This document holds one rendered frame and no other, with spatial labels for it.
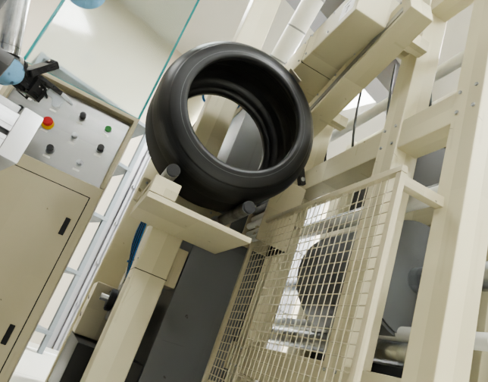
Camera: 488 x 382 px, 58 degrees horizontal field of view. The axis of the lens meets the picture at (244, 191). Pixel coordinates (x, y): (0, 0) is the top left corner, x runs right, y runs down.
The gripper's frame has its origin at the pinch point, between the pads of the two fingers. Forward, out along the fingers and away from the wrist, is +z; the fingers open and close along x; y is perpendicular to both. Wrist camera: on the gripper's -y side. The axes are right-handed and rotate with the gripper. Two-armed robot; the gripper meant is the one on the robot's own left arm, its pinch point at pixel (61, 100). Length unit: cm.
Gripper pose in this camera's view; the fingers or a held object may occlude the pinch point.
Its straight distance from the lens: 178.1
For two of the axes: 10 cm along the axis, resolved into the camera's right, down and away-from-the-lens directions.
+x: 8.3, 2.7, -4.9
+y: -4.4, 8.5, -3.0
